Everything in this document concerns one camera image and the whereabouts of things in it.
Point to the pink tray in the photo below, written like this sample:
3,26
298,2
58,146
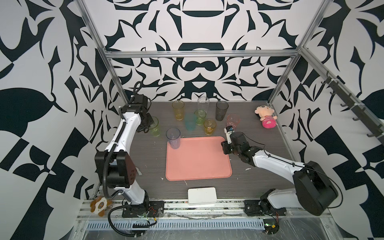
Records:
197,158

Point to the teal glass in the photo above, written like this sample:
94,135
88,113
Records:
190,121

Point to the brown white plush toy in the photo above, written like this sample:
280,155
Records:
100,205

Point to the pink glass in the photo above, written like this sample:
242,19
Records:
233,120

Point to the white box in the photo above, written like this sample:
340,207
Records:
202,196

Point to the blue-purple glass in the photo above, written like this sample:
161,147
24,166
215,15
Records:
174,137

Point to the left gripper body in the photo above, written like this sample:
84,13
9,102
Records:
146,123

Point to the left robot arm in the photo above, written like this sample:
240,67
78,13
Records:
115,168

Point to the white cable duct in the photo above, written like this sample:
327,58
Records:
186,224

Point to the green small glass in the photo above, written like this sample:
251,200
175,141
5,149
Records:
200,116

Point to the yellow-green glass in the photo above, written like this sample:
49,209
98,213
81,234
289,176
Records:
154,128

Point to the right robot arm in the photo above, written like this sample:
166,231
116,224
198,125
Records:
313,190

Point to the wall hook rail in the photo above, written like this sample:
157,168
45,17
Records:
350,102

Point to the dark grey glass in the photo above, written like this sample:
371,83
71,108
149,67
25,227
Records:
221,110

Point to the yellow short glass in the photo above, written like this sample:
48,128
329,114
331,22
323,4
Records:
209,126

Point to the pink plush doll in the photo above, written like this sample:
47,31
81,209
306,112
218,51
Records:
266,116

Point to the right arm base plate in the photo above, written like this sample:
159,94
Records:
261,207

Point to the clear tall glass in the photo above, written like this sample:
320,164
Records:
203,103

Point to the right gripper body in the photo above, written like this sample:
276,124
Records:
229,148

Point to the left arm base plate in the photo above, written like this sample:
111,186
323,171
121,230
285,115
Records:
150,209

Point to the amber tall glass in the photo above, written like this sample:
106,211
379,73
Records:
178,107

